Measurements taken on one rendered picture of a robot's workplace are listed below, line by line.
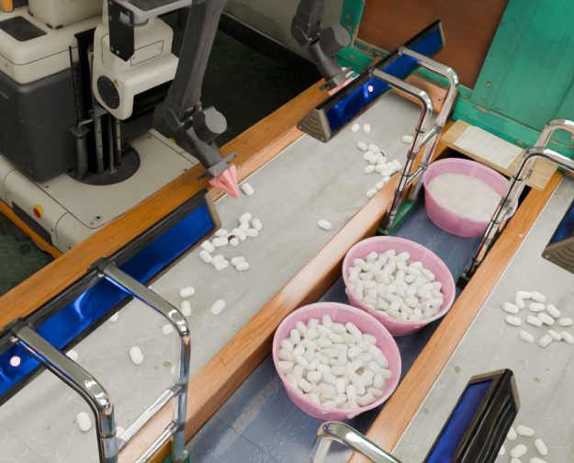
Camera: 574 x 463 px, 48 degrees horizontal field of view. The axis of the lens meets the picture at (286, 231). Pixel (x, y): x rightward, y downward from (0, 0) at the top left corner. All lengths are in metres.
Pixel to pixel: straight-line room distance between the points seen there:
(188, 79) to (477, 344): 0.88
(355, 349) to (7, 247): 1.58
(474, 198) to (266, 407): 0.88
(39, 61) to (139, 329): 1.04
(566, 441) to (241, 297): 0.72
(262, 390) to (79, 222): 1.09
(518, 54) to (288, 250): 0.90
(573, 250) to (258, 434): 0.69
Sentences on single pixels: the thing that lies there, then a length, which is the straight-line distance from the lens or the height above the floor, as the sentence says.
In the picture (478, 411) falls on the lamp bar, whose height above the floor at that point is 1.10.
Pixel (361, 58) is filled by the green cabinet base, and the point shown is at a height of 0.82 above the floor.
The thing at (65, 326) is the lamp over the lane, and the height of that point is 1.08.
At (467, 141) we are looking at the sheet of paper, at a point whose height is 0.78.
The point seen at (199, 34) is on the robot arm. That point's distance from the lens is 1.43.
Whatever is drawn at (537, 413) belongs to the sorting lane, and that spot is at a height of 0.74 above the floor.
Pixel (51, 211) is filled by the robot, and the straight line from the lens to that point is 2.32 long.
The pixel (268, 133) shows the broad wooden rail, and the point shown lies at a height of 0.76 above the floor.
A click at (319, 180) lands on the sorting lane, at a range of 1.76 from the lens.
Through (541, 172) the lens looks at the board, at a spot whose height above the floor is 0.78.
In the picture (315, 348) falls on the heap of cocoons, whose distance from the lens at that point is 1.38.
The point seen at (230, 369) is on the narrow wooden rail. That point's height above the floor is 0.76.
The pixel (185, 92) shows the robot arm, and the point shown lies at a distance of 1.53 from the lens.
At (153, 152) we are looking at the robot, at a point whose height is 0.28.
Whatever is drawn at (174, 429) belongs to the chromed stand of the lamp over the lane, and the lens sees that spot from 1.12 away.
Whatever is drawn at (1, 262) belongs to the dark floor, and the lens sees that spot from 2.56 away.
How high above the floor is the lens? 1.83
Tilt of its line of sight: 43 degrees down
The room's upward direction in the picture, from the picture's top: 12 degrees clockwise
